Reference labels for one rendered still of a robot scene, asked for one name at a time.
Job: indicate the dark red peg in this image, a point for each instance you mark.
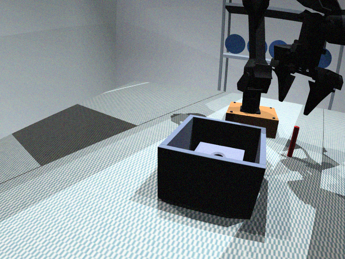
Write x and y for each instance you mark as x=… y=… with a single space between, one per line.
x=293 y=141

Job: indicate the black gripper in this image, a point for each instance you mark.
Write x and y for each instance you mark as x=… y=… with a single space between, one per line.
x=325 y=79

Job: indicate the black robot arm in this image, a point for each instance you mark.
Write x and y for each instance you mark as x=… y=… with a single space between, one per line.
x=257 y=74

